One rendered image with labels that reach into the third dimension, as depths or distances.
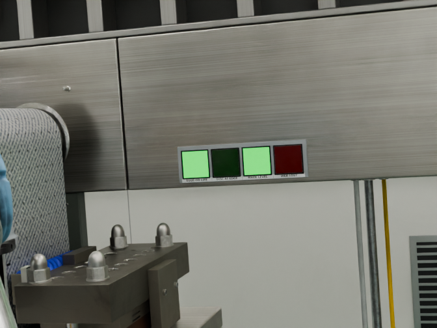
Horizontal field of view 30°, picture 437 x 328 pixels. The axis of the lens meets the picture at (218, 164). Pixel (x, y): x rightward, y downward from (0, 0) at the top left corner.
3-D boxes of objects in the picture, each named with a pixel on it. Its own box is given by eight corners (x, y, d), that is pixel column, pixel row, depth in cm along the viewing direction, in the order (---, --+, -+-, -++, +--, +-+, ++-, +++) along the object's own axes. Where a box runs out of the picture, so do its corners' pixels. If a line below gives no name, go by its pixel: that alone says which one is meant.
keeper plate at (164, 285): (151, 333, 140) (147, 269, 139) (170, 319, 149) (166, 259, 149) (165, 333, 139) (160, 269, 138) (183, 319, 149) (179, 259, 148)
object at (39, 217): (4, 286, 133) (-5, 173, 132) (67, 259, 155) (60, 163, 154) (7, 286, 133) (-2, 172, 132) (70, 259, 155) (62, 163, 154)
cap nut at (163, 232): (152, 247, 157) (150, 224, 157) (158, 244, 161) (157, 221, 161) (170, 246, 156) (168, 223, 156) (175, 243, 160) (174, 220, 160)
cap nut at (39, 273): (24, 284, 128) (21, 255, 128) (35, 279, 132) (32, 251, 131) (45, 284, 127) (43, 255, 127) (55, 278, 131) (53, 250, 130)
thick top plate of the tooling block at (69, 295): (16, 323, 128) (13, 285, 127) (114, 273, 166) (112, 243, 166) (111, 323, 123) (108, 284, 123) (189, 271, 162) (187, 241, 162)
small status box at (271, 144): (179, 183, 157) (176, 147, 156) (180, 183, 157) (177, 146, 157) (308, 177, 150) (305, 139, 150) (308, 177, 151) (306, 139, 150)
